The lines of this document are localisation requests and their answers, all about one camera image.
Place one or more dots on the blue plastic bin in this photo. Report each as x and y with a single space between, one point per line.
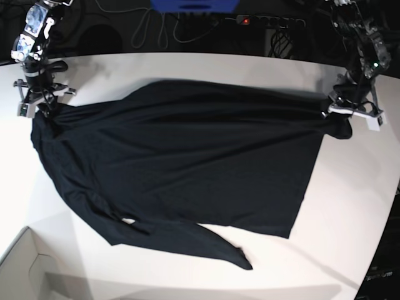
194 6

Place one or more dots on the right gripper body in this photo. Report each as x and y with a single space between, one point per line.
40 98

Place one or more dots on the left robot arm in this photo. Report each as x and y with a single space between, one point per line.
361 25

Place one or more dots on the black t-shirt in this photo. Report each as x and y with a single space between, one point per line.
154 169

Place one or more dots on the black power strip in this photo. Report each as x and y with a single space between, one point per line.
270 22

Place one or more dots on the white cardboard box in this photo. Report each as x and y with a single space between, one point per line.
29 274

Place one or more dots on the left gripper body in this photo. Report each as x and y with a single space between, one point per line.
367 108

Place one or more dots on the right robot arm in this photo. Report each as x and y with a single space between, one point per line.
30 49

